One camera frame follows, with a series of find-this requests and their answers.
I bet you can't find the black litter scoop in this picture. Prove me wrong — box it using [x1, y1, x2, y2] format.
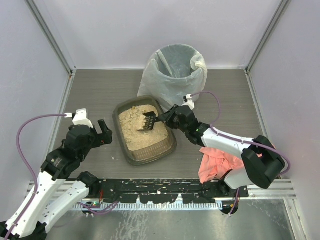
[138, 111, 160, 132]

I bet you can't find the grey plastic litter box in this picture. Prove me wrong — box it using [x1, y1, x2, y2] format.
[113, 95, 177, 166]

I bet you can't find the bin with white bag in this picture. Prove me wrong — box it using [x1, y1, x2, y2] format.
[137, 44, 208, 111]

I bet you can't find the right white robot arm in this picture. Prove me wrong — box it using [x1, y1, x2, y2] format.
[158, 105, 290, 195]

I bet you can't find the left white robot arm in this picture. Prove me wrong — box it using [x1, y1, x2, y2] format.
[0, 119, 113, 240]

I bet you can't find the beige cat litter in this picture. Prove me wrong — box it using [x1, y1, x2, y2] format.
[118, 104, 169, 151]

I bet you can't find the pink cloth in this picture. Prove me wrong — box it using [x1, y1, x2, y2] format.
[198, 147, 244, 184]

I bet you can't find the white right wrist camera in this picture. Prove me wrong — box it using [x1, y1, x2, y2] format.
[182, 94, 195, 110]

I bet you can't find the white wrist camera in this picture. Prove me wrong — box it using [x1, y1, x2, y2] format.
[64, 108, 94, 129]
[182, 94, 195, 110]

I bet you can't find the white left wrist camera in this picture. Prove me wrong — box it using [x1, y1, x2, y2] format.
[64, 108, 94, 129]

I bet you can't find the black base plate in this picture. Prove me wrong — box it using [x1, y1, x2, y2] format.
[84, 178, 237, 204]

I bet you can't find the left aluminium frame post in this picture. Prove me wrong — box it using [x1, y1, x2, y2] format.
[24, 0, 76, 75]

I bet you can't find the aluminium frame post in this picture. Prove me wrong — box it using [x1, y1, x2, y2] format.
[24, 0, 76, 75]
[245, 0, 291, 74]

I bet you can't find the white slotted cable duct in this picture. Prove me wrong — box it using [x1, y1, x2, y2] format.
[72, 201, 224, 211]

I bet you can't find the right aluminium frame post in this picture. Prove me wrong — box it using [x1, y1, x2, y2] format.
[245, 0, 291, 74]

